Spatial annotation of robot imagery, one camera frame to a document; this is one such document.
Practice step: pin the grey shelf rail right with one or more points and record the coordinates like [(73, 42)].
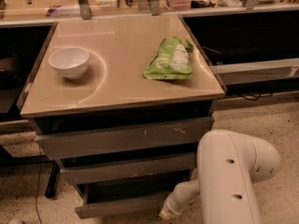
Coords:
[(241, 73)]

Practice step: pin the black table leg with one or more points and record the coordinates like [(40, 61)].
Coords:
[(53, 181)]

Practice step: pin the grey drawer cabinet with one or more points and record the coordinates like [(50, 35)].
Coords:
[(113, 92)]

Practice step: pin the grey middle drawer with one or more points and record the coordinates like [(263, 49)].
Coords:
[(129, 169)]

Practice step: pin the grey bottom drawer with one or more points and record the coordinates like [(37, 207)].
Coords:
[(128, 195)]

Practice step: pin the grey drawer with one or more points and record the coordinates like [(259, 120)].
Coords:
[(128, 195), (125, 138), (129, 169)]

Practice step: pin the green snack bag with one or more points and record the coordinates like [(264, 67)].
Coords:
[(172, 60)]

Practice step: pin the grey metal post left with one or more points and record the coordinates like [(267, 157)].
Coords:
[(84, 8)]

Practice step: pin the grey top drawer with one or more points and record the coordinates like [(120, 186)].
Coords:
[(125, 138)]

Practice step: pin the white ceramic bowl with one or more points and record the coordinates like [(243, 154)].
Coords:
[(71, 62)]

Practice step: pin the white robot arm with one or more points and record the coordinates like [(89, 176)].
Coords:
[(228, 164)]

